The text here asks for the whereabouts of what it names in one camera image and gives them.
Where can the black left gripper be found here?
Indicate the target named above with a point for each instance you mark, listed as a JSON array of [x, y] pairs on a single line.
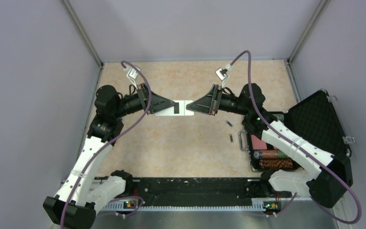
[[158, 102]]

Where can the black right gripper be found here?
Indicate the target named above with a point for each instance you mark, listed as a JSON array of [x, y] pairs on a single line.
[[210, 103]]

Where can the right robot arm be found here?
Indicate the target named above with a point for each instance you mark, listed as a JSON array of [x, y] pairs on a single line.
[[326, 176]]

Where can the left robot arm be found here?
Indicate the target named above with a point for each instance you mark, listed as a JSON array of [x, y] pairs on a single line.
[[91, 151]]

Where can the pink card deck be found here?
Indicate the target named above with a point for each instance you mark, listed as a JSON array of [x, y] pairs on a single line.
[[258, 144]]

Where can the green blue chip stack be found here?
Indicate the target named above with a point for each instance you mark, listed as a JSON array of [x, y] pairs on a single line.
[[269, 154]]

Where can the orange blue chip stack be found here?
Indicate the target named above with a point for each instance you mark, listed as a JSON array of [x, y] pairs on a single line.
[[276, 164]]

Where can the black poker chip case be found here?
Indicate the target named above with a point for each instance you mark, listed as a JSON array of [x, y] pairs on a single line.
[[315, 120]]

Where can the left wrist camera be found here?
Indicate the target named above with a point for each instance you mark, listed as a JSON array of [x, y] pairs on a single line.
[[131, 75]]

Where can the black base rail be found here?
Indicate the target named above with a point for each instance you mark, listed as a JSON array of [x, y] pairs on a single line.
[[196, 194]]

